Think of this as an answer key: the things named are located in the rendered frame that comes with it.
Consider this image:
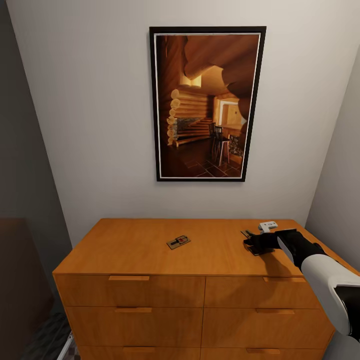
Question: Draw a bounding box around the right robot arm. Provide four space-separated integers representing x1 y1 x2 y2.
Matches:
243 221 360 343

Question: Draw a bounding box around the mousetrap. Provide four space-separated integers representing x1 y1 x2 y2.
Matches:
241 229 255 239
167 235 191 250
248 245 275 256

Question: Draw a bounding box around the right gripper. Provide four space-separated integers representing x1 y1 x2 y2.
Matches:
243 232 274 249

